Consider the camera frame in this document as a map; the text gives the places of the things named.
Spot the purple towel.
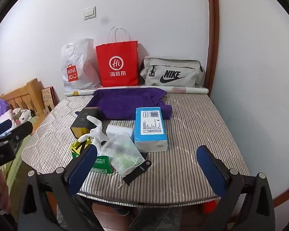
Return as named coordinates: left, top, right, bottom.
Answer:
left=85, top=88, right=174, bottom=121

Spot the dark box with gold end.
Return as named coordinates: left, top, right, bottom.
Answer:
left=71, top=106, right=100, bottom=140

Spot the white mesh drawstring bag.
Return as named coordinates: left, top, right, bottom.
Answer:
left=100, top=133, right=146, bottom=188

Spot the person's left hand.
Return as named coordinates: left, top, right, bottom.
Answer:
left=0, top=170, right=13, bottom=218

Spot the red paper shopping bag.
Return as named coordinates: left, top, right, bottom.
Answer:
left=96, top=26, right=139, bottom=87

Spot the brown wooden door frame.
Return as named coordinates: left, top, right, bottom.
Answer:
left=203, top=0, right=220, bottom=89

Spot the blue tissue box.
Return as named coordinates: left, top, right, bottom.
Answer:
left=134, top=106, right=168, bottom=152

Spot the dark green wet wipe packet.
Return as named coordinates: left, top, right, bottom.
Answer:
left=90, top=155, right=113, bottom=175

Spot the green bed sheet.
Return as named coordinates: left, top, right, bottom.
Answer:
left=0, top=115, right=50, bottom=222

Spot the beige waist bag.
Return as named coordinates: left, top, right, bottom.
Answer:
left=140, top=56, right=206, bottom=88

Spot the brown patterned box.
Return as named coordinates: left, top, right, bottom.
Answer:
left=41, top=87, right=56, bottom=116

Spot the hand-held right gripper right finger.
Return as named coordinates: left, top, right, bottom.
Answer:
left=196, top=145, right=276, bottom=231

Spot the yellow mesh cloth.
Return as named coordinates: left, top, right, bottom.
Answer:
left=71, top=140, right=92, bottom=159

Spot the wooden headboard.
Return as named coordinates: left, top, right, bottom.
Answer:
left=0, top=78, right=45, bottom=116

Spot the printed paper roll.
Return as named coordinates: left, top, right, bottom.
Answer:
left=64, top=87, right=209, bottom=97

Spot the purple plush toy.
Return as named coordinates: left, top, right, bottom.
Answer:
left=0, top=99, right=10, bottom=121

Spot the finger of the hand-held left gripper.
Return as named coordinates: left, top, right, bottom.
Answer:
left=0, top=122, right=34, bottom=147
left=0, top=121, right=13, bottom=137

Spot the white spotted plush toy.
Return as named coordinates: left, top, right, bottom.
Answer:
left=11, top=108, right=34, bottom=126

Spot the red object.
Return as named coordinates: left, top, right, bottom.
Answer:
left=202, top=197, right=218, bottom=215

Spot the white glove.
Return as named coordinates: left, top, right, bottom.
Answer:
left=77, top=115, right=111, bottom=150

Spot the white sponge block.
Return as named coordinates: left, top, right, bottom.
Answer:
left=105, top=124, right=133, bottom=140

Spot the brown wooden baseboard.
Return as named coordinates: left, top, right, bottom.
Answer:
left=272, top=185, right=289, bottom=208

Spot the white plastic shopping bag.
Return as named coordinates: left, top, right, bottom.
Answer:
left=61, top=38, right=103, bottom=92

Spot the white light switch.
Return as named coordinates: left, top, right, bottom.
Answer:
left=83, top=7, right=97, bottom=20

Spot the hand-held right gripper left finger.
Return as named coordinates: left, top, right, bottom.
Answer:
left=19, top=145, right=104, bottom=231

